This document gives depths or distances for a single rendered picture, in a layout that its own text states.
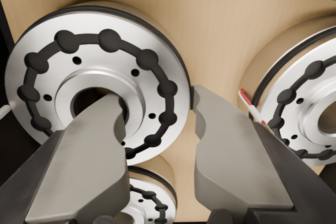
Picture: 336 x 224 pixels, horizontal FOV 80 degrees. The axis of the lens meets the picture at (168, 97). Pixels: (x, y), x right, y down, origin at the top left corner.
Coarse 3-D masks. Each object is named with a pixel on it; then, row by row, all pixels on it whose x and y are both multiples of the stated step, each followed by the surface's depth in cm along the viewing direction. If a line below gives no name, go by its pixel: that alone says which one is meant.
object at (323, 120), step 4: (332, 104) 14; (328, 108) 15; (332, 108) 14; (324, 112) 15; (328, 112) 14; (332, 112) 14; (320, 116) 15; (324, 116) 14; (328, 116) 14; (332, 116) 14; (320, 120) 14; (324, 120) 14; (328, 120) 14; (332, 120) 14; (320, 124) 14; (324, 124) 14; (328, 124) 14; (332, 124) 14; (324, 128) 13; (328, 128) 13
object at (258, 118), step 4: (240, 92) 14; (240, 96) 14; (244, 96) 13; (244, 100) 13; (248, 100) 13; (248, 104) 13; (248, 108) 12; (252, 108) 12; (252, 112) 12; (256, 112) 12; (256, 116) 11; (260, 116) 11; (256, 120) 11; (260, 120) 11; (264, 120) 11; (264, 124) 11; (268, 128) 11; (272, 132) 10
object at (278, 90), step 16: (304, 48) 11; (320, 48) 10; (288, 64) 11; (304, 64) 11; (320, 64) 11; (272, 80) 12; (288, 80) 11; (304, 80) 11; (320, 80) 11; (272, 96) 12; (288, 96) 12; (304, 96) 12; (272, 112) 12; (288, 112) 12; (272, 128) 13; (288, 128) 13; (288, 144) 14; (304, 144) 14; (304, 160) 15; (320, 160) 15
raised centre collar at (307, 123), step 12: (312, 96) 12; (324, 96) 11; (312, 108) 12; (324, 108) 12; (300, 120) 13; (312, 120) 12; (300, 132) 13; (312, 132) 13; (324, 132) 13; (324, 144) 13
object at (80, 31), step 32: (32, 32) 9; (64, 32) 10; (96, 32) 9; (128, 32) 9; (32, 64) 10; (64, 64) 10; (96, 64) 10; (128, 64) 10; (160, 64) 10; (32, 96) 11; (160, 96) 11; (32, 128) 12; (64, 128) 12; (160, 128) 13; (128, 160) 14
